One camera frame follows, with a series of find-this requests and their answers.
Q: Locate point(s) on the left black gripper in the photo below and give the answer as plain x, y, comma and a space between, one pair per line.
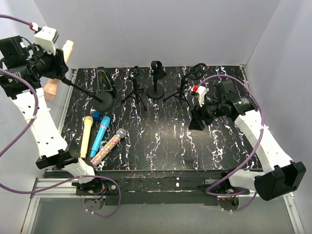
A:
59, 66

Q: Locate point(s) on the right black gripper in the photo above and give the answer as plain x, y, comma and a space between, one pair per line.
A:
196, 123

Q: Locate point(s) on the pale pink microphone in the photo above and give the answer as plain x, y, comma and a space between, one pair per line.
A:
61, 57

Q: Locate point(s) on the black round-base mic stand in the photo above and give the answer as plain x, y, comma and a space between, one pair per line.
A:
156, 91

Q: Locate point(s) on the black tripod shock-mount stand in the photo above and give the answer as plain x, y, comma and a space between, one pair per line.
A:
196, 72

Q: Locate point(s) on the cream yellow microphone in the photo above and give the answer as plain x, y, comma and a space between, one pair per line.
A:
87, 124

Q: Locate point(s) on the teal blue microphone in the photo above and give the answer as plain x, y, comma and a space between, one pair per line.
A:
102, 129

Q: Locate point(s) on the glitter silver-head microphone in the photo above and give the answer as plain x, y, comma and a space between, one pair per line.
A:
120, 134

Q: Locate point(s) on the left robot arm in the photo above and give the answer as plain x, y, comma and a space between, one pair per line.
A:
52, 147

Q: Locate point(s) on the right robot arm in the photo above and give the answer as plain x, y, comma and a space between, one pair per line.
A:
280, 174

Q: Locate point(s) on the blue white small box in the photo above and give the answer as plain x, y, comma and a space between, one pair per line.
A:
96, 116

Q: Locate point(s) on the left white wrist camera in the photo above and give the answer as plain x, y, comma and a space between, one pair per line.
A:
46, 38

